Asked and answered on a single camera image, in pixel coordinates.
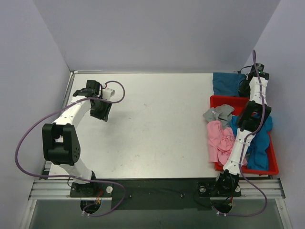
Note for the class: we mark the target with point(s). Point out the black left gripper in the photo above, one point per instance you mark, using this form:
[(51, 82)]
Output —
[(102, 111)]

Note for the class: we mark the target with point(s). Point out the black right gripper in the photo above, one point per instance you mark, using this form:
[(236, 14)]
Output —
[(244, 87)]

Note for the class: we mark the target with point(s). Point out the dark blue t shirt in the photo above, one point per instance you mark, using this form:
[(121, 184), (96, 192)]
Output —
[(227, 84)]

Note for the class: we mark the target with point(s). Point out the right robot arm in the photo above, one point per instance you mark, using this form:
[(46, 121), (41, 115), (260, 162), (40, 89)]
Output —
[(249, 122)]

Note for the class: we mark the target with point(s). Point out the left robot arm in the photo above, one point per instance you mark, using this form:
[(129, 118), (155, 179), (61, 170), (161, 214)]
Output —
[(61, 145)]

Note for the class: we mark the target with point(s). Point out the red plastic bin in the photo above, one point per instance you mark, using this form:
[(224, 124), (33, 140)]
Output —
[(238, 103)]

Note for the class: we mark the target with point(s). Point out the grey t shirt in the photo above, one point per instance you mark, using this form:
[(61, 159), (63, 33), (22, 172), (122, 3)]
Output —
[(223, 113)]

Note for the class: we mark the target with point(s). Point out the pink t shirt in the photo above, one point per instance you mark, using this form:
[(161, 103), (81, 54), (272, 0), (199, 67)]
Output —
[(220, 142)]

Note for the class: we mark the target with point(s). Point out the bright blue t shirt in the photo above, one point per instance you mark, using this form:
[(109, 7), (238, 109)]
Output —
[(256, 156)]

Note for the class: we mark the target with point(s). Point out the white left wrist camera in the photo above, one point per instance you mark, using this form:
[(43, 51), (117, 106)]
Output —
[(107, 93)]

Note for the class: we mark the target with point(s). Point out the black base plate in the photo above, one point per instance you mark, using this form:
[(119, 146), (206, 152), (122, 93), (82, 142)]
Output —
[(155, 194)]

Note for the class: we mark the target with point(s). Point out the aluminium front rail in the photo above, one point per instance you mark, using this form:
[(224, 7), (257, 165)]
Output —
[(59, 190)]

